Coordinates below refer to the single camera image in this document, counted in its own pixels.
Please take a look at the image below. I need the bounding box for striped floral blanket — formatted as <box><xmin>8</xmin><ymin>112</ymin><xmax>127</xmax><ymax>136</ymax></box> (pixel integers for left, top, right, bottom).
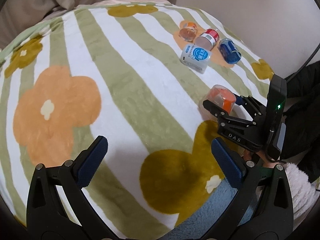
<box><xmin>1</xmin><ymin>2</ymin><xmax>273</xmax><ymax>239</ymax></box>

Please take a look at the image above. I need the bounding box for fluffy white right sleeve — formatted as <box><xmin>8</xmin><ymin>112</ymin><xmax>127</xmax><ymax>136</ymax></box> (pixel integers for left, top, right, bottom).
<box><xmin>284</xmin><ymin>163</ymin><xmax>319</xmax><ymax>230</ymax></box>

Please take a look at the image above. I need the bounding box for black hanging garment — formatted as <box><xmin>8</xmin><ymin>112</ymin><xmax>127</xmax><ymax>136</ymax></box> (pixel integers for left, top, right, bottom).
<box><xmin>281</xmin><ymin>61</ymin><xmax>319</xmax><ymax>183</ymax></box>

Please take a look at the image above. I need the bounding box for red label clear cup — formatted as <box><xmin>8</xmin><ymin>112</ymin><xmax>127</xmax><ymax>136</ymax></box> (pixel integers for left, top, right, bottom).
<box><xmin>195</xmin><ymin>29</ymin><xmax>220</xmax><ymax>50</ymax></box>

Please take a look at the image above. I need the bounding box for orange label clear cup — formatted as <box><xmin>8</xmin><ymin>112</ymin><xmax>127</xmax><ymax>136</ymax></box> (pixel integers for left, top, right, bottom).
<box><xmin>179</xmin><ymin>22</ymin><xmax>198</xmax><ymax>42</ymax></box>

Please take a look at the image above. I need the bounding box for person's right hand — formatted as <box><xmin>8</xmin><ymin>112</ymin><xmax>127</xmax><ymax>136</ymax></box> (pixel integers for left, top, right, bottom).
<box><xmin>243</xmin><ymin>150</ymin><xmax>285</xmax><ymax>168</ymax></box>

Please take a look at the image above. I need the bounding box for light blue label cup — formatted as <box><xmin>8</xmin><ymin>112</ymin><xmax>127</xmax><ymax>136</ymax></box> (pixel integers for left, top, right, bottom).
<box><xmin>180</xmin><ymin>44</ymin><xmax>212</xmax><ymax>74</ymax></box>

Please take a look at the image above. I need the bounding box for dark blue label cup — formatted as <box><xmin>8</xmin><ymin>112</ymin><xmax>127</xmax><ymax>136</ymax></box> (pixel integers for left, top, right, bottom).
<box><xmin>218</xmin><ymin>38</ymin><xmax>241</xmax><ymax>64</ymax></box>

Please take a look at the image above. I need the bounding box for black clothes rack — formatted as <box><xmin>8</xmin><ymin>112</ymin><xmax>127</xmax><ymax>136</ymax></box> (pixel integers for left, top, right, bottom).
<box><xmin>285</xmin><ymin>44</ymin><xmax>320</xmax><ymax>82</ymax></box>

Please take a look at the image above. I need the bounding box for blue fleece blanket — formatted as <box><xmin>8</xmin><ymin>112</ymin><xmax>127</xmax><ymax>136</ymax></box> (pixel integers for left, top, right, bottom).
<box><xmin>164</xmin><ymin>178</ymin><xmax>258</xmax><ymax>240</ymax></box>

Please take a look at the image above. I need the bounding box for orange clear plastic cup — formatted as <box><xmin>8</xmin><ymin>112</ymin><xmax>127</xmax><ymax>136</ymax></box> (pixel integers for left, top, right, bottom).
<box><xmin>199</xmin><ymin>85</ymin><xmax>236</xmax><ymax>121</ymax></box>

